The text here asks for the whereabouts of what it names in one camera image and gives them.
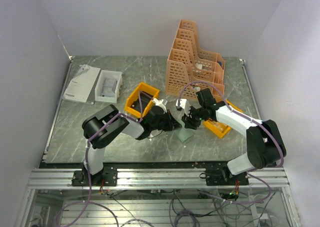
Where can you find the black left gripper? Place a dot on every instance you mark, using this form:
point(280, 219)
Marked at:
point(171, 124)

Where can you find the aluminium frame rail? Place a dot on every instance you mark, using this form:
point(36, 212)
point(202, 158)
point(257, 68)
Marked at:
point(135, 179)

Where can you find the green card holder wallet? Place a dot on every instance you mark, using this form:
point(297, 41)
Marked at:
point(183, 134)

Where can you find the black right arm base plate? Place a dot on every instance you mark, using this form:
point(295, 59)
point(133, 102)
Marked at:
point(221, 176)

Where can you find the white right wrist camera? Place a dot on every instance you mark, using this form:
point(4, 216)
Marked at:
point(183, 104)

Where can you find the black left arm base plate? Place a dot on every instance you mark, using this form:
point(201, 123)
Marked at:
point(107, 177)

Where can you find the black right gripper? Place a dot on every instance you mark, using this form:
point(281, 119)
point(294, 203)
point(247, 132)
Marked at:
point(190, 122)

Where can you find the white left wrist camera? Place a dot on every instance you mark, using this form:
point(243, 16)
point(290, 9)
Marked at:
point(160, 103)

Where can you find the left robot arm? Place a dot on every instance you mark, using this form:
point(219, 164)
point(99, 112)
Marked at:
point(103, 127)

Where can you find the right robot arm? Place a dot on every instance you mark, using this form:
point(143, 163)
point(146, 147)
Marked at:
point(264, 144)

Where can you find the yellow bin with boxes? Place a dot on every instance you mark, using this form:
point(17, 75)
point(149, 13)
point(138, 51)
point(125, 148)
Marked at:
point(218, 128)

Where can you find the yellow bin with black item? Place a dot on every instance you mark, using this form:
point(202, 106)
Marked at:
point(140, 100)

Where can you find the white paper booklet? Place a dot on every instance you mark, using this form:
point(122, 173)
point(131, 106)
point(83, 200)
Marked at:
point(81, 87)

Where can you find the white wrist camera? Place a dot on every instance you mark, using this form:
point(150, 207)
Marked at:
point(160, 103)
point(183, 104)

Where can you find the white plastic box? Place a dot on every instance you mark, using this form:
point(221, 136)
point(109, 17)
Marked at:
point(108, 86)

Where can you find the peach plastic file organizer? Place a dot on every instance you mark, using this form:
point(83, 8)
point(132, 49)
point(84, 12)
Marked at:
point(188, 63)

